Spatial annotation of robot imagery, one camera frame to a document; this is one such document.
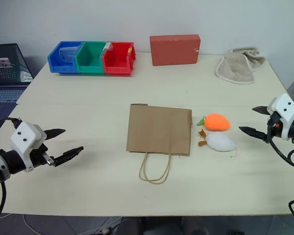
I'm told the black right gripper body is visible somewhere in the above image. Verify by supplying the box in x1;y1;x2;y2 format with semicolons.
267;106;284;143

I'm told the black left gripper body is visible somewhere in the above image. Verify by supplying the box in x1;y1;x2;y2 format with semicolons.
30;131;56;169

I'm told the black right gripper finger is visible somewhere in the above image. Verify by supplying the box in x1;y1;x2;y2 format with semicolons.
238;126;270;143
252;105;270;116

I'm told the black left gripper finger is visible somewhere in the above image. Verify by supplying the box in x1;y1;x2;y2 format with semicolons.
44;128;67;141
52;146;85;168

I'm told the white plush toy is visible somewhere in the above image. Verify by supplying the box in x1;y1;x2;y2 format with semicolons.
197;129;241;158

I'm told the orange plush carrot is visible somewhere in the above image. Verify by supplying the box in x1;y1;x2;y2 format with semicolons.
196;113;232;131

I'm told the beige towel with white trim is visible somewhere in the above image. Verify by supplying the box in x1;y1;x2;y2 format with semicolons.
215;46;267;85

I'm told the blue plastic storage bin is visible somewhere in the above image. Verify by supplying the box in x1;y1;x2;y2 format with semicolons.
47;41;85;74

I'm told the green plastic storage bin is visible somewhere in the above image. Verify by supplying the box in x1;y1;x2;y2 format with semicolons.
74;41;107;75

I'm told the clear plastic measuring cup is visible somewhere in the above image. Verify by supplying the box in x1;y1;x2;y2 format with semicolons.
59;46;79;65

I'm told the dark open laptop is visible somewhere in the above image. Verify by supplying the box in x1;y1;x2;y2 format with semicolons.
0;43;35;104

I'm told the red plastic storage bin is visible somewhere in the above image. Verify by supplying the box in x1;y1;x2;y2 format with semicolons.
102;41;137;75

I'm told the red-brown rectangular box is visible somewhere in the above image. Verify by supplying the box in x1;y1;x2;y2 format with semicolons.
149;34;202;67

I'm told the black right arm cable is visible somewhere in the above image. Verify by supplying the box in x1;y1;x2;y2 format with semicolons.
267;117;294;173

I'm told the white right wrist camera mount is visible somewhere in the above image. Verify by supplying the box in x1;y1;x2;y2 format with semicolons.
269;93;294;141

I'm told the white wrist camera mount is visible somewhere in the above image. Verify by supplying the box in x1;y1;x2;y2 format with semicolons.
269;93;294;141
10;121;46;173

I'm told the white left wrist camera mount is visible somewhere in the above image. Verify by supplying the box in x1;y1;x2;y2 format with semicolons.
10;121;46;173

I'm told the white floor cable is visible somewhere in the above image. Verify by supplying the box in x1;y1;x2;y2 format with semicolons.
23;215;124;235

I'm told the brown paper bag with handles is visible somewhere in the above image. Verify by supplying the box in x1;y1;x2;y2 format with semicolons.
126;103;194;185

